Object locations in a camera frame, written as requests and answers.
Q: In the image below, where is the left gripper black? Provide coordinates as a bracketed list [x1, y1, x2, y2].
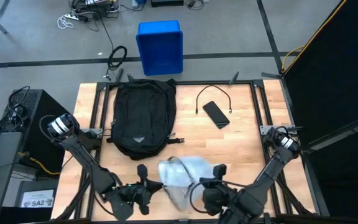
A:
[129, 164, 165, 216]

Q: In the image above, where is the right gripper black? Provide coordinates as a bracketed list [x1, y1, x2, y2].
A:
[199, 163, 239, 217]

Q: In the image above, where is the large clear mesh pouch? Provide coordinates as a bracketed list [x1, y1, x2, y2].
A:
[157, 155, 219, 213]

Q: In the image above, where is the black backpack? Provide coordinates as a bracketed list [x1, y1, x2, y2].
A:
[106, 78, 186, 161]

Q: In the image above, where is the black smartphone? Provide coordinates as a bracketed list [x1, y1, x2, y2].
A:
[202, 100, 231, 130]

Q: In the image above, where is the thin black charging cable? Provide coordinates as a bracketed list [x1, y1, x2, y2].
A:
[195, 85, 233, 115]

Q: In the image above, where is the black computer tower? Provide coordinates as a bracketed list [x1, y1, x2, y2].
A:
[0, 89, 73, 175]

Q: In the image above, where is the grey box with SA2 label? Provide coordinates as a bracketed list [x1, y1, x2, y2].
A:
[14, 179, 59, 209]

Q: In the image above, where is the blue plastic bin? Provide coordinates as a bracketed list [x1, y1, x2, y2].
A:
[135, 20, 184, 77]

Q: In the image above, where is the flat black box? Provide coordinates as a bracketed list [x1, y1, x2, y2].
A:
[150, 0, 185, 8]

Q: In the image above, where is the black power adapter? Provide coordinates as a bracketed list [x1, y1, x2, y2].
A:
[185, 0, 210, 11]

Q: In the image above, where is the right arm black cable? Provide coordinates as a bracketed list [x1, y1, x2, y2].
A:
[188, 179, 251, 215]

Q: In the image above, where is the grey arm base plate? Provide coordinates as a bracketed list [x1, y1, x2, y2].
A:
[82, 128, 104, 138]
[259, 124, 298, 135]

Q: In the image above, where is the yellow cable by computer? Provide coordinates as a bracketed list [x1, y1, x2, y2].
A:
[17, 151, 61, 176]

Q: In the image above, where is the coiled black cable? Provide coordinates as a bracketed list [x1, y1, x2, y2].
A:
[105, 45, 128, 79]

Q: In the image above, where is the black cable bundle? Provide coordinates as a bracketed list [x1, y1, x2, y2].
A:
[0, 85, 31, 134]

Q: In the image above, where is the large black partition wall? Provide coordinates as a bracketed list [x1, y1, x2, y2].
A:
[282, 0, 358, 220]

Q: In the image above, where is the yellow cable along partition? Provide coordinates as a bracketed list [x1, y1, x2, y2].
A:
[280, 0, 348, 75]

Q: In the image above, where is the black electronics with cables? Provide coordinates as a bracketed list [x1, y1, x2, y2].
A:
[69, 0, 121, 20]

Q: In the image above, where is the white power strip with cable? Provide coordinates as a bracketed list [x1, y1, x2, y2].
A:
[56, 12, 85, 30]

